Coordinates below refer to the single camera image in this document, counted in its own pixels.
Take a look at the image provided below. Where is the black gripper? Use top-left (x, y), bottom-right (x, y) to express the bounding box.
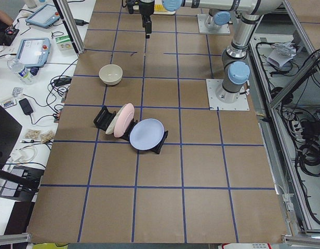
top-left (138, 0), bottom-right (154, 39)

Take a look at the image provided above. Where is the blue plate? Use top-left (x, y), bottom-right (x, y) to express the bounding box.
top-left (129, 118), bottom-right (165, 150)

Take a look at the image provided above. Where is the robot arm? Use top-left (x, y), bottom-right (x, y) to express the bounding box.
top-left (162, 1), bottom-right (282, 103)
top-left (208, 11), bottom-right (231, 30)

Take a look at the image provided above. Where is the pink plate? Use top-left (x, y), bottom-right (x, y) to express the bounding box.
top-left (114, 103), bottom-right (135, 137)

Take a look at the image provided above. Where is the cream plate in rack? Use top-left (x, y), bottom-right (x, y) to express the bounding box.
top-left (105, 114), bottom-right (119, 135)

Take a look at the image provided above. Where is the cream bowl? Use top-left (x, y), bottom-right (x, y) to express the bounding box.
top-left (99, 64), bottom-right (123, 86)

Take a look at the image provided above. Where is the black power adapter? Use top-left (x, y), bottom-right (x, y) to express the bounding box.
top-left (74, 19), bottom-right (89, 26)

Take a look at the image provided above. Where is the green white box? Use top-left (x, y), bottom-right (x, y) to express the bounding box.
top-left (55, 35), bottom-right (73, 51)

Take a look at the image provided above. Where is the black dish rack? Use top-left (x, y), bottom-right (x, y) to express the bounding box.
top-left (94, 105), bottom-right (168, 154)

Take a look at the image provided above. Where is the far teach pendant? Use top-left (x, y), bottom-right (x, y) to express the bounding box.
top-left (25, 4), bottom-right (60, 28)

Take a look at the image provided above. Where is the teach pendant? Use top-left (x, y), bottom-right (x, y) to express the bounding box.
top-left (16, 38), bottom-right (51, 68)
top-left (25, 4), bottom-right (60, 28)

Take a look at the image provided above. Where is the near teach pendant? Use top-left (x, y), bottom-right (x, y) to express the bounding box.
top-left (16, 38), bottom-right (51, 68)

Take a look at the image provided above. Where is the clear water bottle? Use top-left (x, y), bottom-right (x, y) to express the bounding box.
top-left (7, 58), bottom-right (34, 85)

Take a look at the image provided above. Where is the black phone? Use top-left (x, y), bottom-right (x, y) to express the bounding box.
top-left (19, 98), bottom-right (34, 115)

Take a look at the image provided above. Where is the snack bag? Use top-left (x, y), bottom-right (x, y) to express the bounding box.
top-left (39, 130), bottom-right (55, 144)

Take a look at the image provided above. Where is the black monitor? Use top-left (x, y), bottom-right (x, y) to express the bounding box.
top-left (0, 106), bottom-right (22, 169)

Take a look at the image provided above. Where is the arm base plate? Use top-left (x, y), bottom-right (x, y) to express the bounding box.
top-left (206, 79), bottom-right (250, 111)
top-left (197, 14), bottom-right (230, 35)

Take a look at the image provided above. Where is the aluminium frame post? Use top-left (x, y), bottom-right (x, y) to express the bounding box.
top-left (53, 0), bottom-right (85, 54)

